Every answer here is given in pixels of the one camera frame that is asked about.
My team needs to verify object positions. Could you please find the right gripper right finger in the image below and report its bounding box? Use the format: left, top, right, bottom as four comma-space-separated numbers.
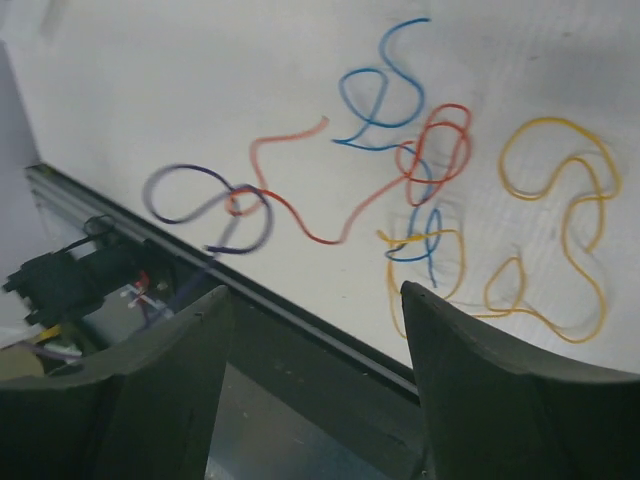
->
401, 282, 639, 479

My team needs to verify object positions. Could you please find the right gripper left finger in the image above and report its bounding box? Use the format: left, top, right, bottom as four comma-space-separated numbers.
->
1, 286, 234, 479

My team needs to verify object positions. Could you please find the purple thin wire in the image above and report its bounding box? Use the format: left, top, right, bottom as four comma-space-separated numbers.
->
141, 163, 275, 256

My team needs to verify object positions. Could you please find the red thin wire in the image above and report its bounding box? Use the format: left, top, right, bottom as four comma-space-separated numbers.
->
227, 103, 472, 246

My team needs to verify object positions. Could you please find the aluminium front rail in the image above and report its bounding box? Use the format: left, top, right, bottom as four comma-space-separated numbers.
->
25, 164, 418, 397

